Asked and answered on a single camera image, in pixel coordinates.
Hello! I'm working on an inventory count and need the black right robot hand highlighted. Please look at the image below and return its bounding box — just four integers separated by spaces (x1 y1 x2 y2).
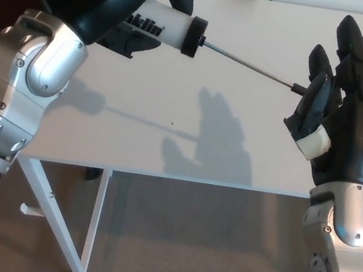
273 7 363 195

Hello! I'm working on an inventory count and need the small black floor object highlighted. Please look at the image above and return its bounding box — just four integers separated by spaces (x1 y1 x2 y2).
83 166 103 183

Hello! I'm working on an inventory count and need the white hook on desk leg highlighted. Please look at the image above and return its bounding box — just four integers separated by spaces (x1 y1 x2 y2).
19 202 47 219

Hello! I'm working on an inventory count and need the white Franklin hand air pump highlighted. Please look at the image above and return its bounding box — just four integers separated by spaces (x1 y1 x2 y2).
112 0 337 124

